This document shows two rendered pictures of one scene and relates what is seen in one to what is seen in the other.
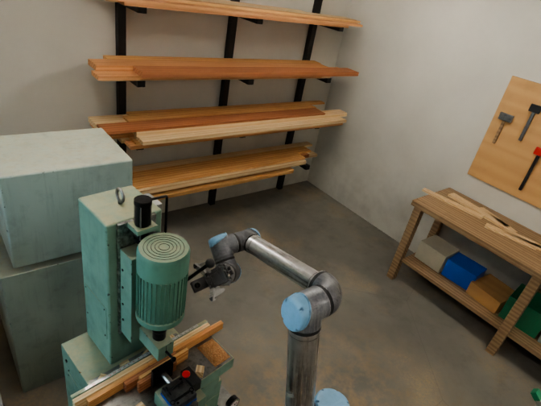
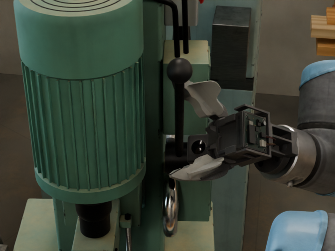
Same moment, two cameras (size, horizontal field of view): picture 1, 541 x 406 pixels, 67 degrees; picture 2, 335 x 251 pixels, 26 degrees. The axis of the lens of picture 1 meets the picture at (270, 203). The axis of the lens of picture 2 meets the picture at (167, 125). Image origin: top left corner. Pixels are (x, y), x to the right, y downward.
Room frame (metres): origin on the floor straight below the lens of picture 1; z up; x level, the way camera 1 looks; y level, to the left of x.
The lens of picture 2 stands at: (0.62, -0.49, 1.90)
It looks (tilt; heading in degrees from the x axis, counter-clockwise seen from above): 34 degrees down; 53
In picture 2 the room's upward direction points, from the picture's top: straight up
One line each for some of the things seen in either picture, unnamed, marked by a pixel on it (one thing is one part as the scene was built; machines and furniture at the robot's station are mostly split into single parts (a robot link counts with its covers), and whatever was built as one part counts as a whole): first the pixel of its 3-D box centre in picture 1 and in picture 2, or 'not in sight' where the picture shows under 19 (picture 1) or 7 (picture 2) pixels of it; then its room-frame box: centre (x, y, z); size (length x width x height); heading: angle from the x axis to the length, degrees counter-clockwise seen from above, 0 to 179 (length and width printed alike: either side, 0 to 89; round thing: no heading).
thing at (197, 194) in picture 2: not in sight; (187, 186); (1.32, 0.37, 1.02); 0.09 x 0.07 x 0.12; 141
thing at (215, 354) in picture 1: (213, 350); not in sight; (1.20, 0.11, 0.91); 0.12 x 0.09 x 0.03; 51
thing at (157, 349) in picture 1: (156, 341); (98, 240); (1.09, 0.33, 1.03); 0.14 x 0.07 x 0.09; 51
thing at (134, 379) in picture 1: (151, 370); not in sight; (1.03, 0.33, 0.92); 0.23 x 0.02 x 0.04; 141
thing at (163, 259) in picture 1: (162, 282); (84, 88); (1.08, 0.32, 1.35); 0.18 x 0.18 x 0.31
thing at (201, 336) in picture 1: (163, 358); not in sight; (1.10, 0.30, 0.92); 0.62 x 0.02 x 0.04; 141
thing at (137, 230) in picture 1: (142, 219); not in sight; (1.16, 0.43, 1.53); 0.08 x 0.08 x 0.17; 51
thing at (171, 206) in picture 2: not in sight; (170, 204); (1.26, 0.34, 1.02); 0.12 x 0.03 x 0.12; 51
